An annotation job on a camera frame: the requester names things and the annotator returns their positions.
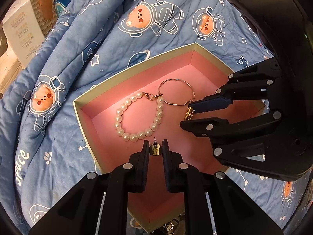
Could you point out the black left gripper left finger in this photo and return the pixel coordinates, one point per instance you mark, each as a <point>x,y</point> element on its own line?
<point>97,204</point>

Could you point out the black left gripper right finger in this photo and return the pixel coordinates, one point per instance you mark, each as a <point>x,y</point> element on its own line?
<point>214,203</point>

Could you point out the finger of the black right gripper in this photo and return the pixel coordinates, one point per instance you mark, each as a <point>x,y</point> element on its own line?
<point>252,83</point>
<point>262,133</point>

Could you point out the watch with brown white strap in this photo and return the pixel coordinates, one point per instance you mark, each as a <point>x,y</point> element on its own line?
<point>176,226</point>

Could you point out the rose gold bangle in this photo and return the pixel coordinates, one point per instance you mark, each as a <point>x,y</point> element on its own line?
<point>176,92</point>

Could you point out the gold stud earring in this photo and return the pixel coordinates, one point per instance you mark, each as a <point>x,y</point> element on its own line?
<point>155,149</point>

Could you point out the green box pink interior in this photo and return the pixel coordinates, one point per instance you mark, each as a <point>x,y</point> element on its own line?
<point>96,112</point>

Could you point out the blue astronaut bear quilt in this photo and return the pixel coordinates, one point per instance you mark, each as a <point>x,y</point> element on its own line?
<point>43,151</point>

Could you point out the white printed cardboard box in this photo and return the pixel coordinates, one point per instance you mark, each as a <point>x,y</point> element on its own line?
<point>22,31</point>

